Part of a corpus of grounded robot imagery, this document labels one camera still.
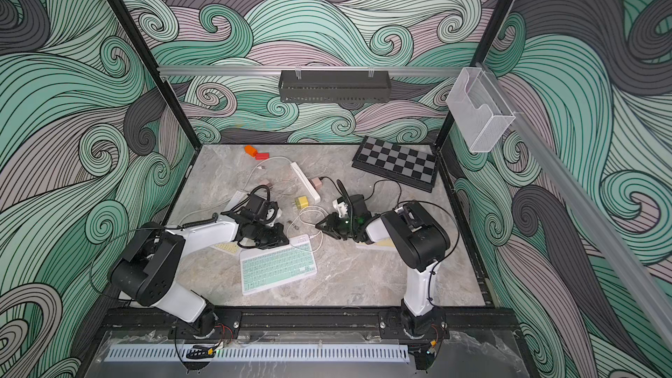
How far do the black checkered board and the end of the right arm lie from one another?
0.30m

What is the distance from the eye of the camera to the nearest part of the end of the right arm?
2.56 feet

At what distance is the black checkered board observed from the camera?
1061mm
